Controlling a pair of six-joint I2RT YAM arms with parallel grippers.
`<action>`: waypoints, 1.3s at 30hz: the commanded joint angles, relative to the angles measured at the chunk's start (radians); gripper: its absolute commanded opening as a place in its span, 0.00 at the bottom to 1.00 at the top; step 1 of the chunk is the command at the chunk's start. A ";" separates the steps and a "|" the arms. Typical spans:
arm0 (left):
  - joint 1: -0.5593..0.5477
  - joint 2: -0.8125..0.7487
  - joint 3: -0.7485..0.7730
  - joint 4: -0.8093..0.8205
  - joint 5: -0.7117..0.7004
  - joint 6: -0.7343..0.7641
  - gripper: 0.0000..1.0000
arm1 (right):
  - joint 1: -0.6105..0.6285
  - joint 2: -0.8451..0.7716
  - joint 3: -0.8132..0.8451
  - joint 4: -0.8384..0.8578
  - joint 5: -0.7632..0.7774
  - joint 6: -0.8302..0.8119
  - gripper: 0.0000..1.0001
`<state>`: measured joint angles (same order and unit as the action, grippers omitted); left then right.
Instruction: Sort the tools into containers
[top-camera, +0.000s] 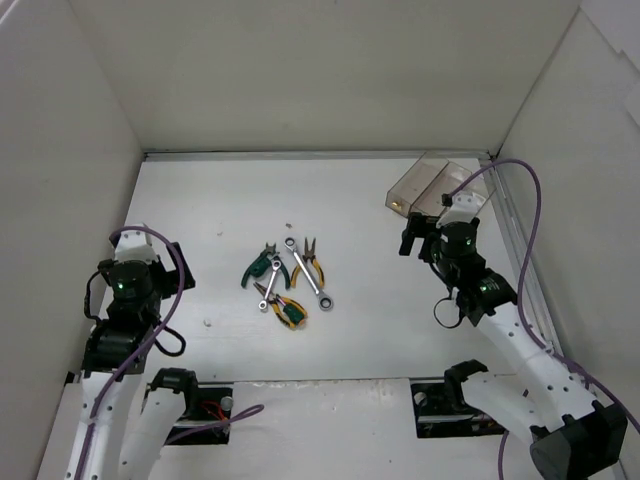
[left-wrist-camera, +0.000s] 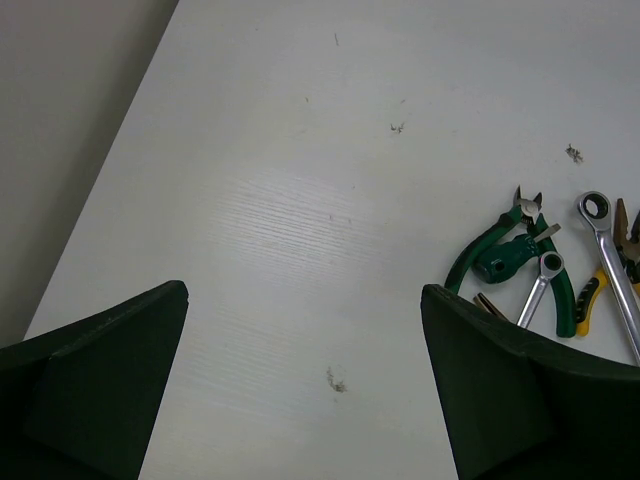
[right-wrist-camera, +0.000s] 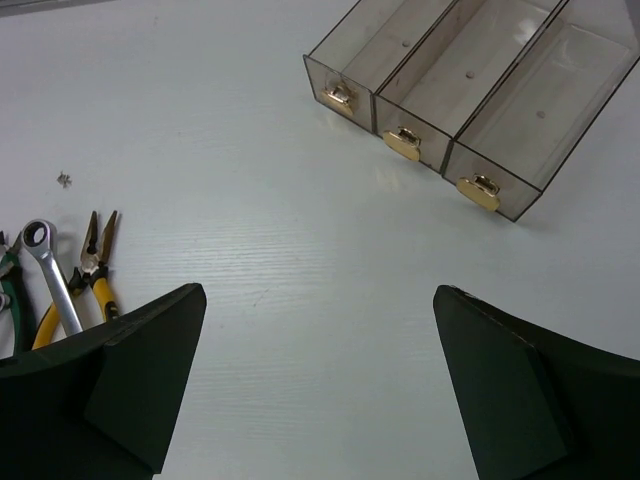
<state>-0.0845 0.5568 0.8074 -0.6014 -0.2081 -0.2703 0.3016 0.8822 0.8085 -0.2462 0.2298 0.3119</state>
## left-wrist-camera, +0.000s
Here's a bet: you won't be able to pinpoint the small chrome ratchet wrench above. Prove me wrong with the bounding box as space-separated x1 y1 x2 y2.
516 251 564 329

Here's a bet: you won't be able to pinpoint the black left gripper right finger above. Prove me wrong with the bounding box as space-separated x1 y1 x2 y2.
421 284 639 479

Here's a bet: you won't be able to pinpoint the stubby green flathead screwdriver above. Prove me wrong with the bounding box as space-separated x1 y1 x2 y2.
472 223 561 284

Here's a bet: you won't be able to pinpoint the green diagonal cutting pliers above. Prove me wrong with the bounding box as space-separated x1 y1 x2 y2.
444 185 577 340

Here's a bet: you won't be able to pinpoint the yellow long-nose pliers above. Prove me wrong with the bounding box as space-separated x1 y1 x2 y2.
574 197 640 337

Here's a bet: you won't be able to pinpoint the small yellow needle-nose pliers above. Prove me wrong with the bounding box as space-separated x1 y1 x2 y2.
473 292 509 322

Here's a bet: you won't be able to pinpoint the large chrome ratchet wrench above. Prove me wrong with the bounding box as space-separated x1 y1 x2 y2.
574 190 640 366

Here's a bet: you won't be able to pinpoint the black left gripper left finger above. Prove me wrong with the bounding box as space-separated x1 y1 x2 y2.
1 280 188 479

